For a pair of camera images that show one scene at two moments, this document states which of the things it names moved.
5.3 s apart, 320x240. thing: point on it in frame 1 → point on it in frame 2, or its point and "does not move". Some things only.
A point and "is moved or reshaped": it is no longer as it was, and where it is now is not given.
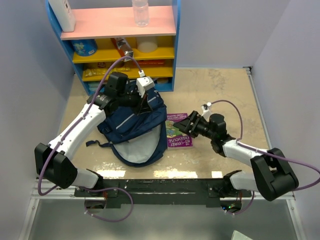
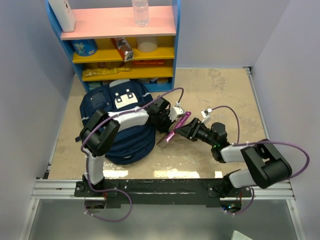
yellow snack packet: x=101 y=72 does not move
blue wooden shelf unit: x=141 y=41 does not move
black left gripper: x=145 y=106 → x=166 y=128
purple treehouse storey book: x=176 y=139 is moved or reshaped
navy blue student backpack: x=136 y=140 is moved or reshaped
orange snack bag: x=123 y=48 does not move
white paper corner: x=237 y=235 does not move
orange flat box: x=144 y=62 does not move
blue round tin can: x=84 y=47 does not move
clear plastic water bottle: x=141 y=12 does not move
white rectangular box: x=63 y=14 does not move
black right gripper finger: x=189 y=125 → x=190 y=130
